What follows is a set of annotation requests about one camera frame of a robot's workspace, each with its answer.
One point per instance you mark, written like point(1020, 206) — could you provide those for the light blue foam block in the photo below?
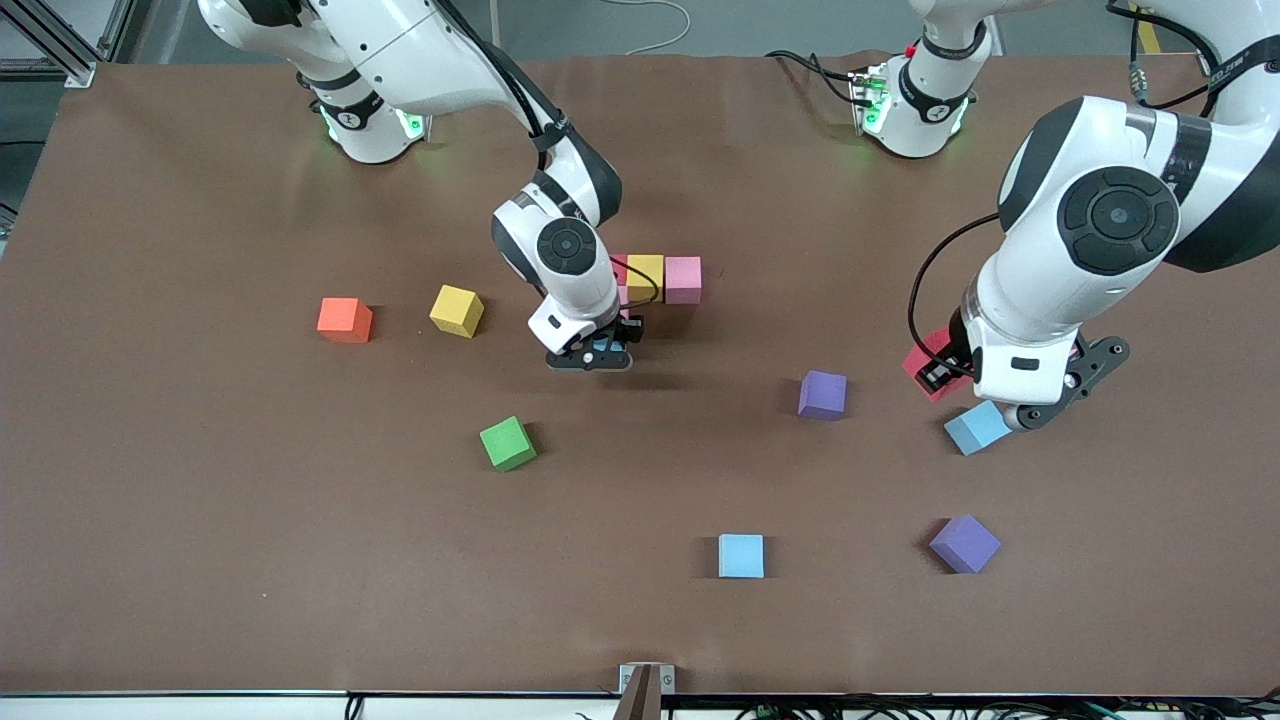
point(741, 556)

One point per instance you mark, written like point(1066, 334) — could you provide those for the brown pole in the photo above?
point(640, 700)

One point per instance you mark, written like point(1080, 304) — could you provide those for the orange foam block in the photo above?
point(343, 318)

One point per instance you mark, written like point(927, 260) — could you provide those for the brown table mat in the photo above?
point(300, 600)

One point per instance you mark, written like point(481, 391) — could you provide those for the pink foam block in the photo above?
point(684, 280)
point(623, 298)

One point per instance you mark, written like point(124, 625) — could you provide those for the aluminium frame post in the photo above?
point(1235, 38)
point(45, 35)

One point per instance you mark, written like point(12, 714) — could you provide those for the purple foam block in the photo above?
point(822, 394)
point(965, 543)

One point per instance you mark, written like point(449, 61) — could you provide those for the red foam block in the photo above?
point(922, 352)
point(619, 266)

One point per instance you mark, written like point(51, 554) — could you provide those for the small metal bracket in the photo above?
point(665, 678)

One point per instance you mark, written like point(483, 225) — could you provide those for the yellow foam block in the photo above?
point(456, 310)
point(645, 272)

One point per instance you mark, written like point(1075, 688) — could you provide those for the green foam block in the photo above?
point(507, 443)

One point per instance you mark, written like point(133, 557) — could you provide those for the white table edge rail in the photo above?
point(150, 710)

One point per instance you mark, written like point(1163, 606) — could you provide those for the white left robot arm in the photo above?
point(1030, 300)

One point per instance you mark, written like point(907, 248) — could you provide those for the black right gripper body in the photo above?
point(630, 329)

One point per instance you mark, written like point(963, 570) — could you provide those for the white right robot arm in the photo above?
point(420, 60)

